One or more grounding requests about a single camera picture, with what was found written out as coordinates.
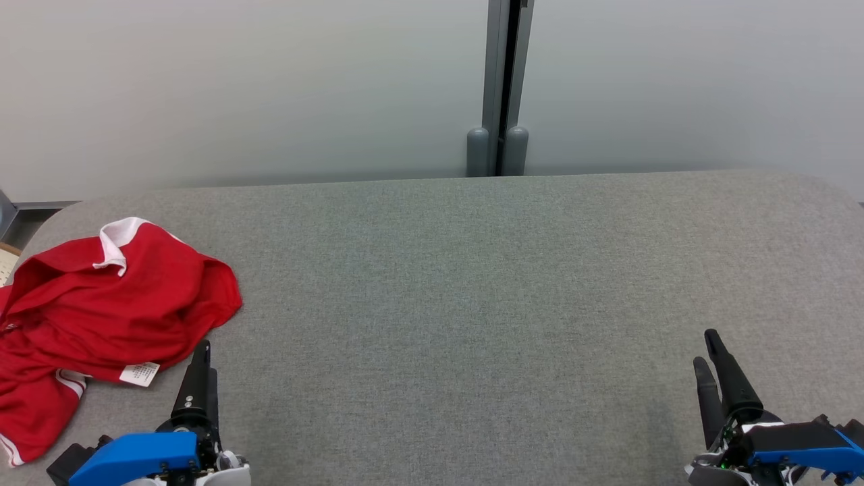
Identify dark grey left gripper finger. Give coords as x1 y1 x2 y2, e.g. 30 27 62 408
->
206 367 221 441
171 340 211 429

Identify grey partition end post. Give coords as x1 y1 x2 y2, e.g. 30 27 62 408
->
0 188 18 240

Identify cream laundry basket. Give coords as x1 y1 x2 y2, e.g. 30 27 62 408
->
0 242 22 288

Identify blue right camera bracket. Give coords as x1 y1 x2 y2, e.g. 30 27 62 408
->
746 422 864 483

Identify red jersey shirt with number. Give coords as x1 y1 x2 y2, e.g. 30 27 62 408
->
0 283 161 468

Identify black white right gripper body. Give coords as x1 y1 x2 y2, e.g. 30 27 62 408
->
684 409 811 486

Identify blue left camera bracket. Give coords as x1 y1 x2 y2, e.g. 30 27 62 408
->
67 432 201 486

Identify blue camera bracket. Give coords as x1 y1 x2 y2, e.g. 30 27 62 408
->
746 422 864 483
67 432 201 486

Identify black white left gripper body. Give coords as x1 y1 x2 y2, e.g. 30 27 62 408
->
152 418 252 486

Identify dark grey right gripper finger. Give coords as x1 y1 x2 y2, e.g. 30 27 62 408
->
704 328 765 426
693 356 726 451

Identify red shorts with white stripes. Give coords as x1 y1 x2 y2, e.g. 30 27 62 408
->
3 217 243 382

